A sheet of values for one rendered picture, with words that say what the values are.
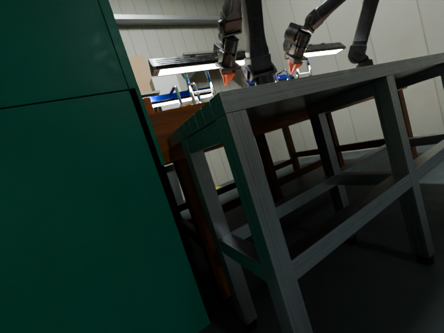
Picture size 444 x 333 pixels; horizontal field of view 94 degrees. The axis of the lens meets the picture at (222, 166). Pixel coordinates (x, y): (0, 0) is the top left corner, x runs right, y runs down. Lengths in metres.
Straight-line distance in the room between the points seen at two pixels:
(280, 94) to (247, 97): 0.08
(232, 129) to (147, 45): 3.37
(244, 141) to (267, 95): 0.11
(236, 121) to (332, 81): 0.30
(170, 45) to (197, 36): 0.51
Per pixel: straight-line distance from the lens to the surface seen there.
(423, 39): 2.88
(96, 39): 0.82
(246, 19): 0.74
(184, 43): 3.89
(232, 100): 0.39
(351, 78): 0.67
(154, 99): 1.73
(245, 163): 0.38
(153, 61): 1.21
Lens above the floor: 0.58
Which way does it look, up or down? 5 degrees down
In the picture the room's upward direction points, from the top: 18 degrees counter-clockwise
